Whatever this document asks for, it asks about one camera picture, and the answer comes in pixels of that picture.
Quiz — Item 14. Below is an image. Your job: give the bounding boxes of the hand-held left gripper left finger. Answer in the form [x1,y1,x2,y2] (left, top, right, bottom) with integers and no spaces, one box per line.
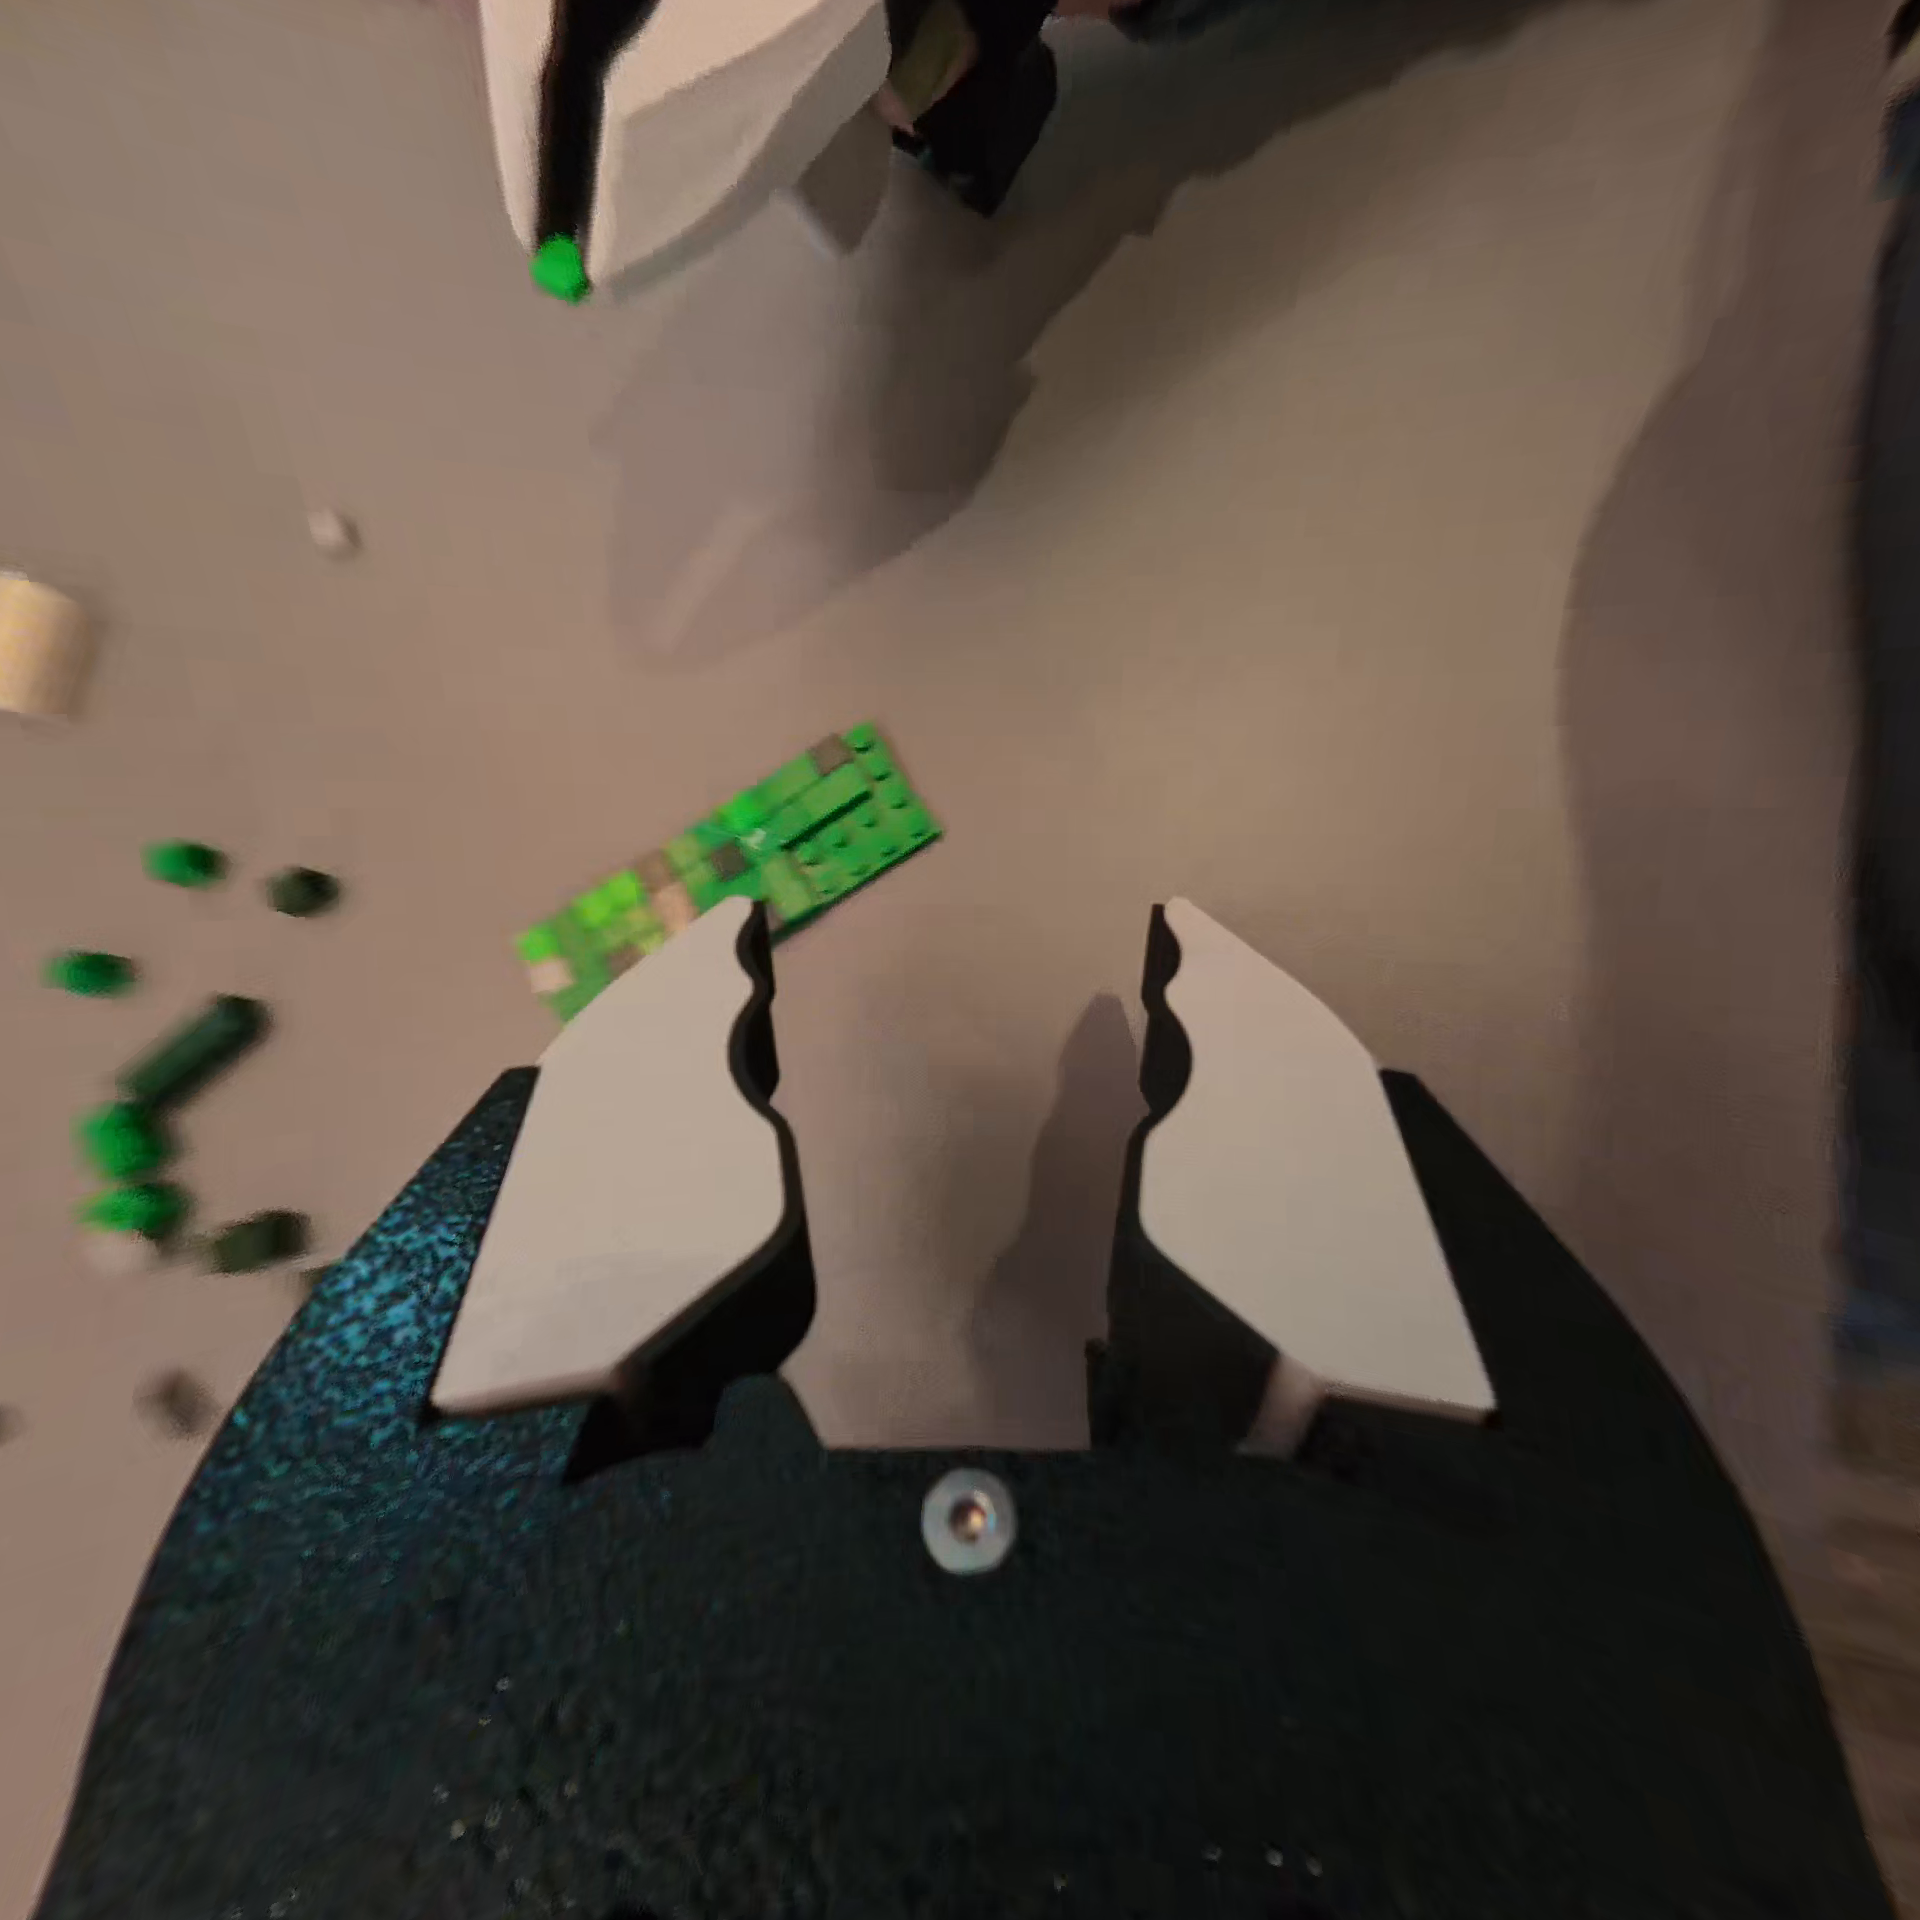
[429,895,818,1482]

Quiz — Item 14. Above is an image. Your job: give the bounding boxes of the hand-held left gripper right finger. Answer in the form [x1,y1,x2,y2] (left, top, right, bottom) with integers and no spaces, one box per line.
[1105,895,1497,1464]

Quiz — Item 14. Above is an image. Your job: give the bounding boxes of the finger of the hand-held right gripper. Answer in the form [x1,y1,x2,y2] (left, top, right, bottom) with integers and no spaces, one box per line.
[479,0,600,255]
[573,0,894,296]

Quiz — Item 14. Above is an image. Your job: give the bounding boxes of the green brick plate assembly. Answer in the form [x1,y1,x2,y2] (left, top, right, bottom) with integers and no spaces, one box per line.
[513,724,943,1021]

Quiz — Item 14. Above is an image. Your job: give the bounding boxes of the grey desk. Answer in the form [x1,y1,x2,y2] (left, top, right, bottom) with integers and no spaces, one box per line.
[0,0,1891,1920]

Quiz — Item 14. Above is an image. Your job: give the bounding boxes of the scattered small green bricks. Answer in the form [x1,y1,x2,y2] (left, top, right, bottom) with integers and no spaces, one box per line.
[0,837,350,1445]

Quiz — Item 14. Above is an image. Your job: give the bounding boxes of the cream rectangular brick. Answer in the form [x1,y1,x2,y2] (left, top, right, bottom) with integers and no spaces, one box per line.
[0,568,98,720]

